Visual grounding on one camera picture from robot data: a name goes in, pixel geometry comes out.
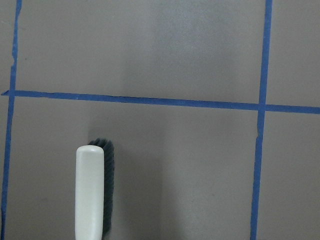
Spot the beige hand brush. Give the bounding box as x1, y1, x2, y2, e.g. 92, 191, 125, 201
74, 138, 115, 240

